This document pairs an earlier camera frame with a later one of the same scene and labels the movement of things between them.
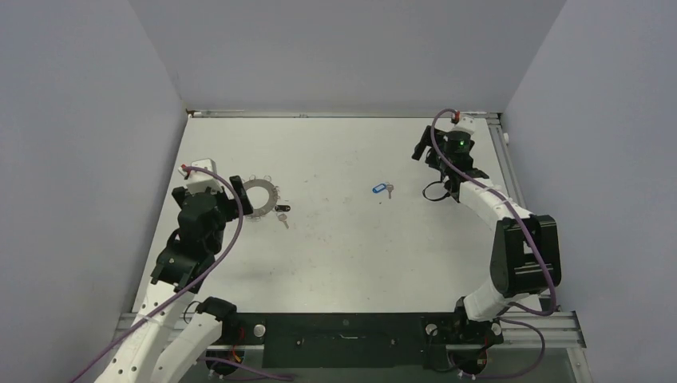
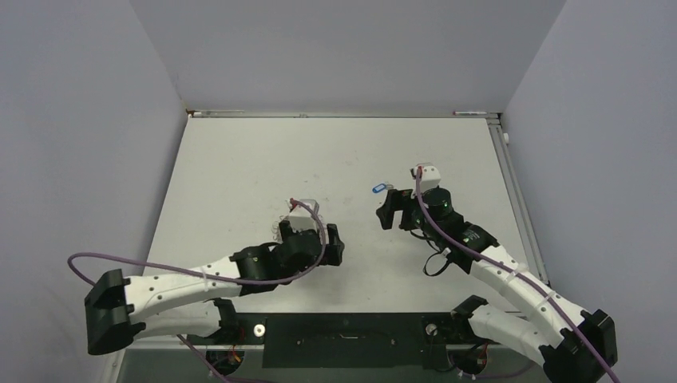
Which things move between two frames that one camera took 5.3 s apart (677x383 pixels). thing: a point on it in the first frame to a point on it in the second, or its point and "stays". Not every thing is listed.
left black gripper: [232, 207] to [334, 246]
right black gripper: [432, 159] to [397, 200]
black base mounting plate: [354, 340] stays
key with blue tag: [381, 187] stays
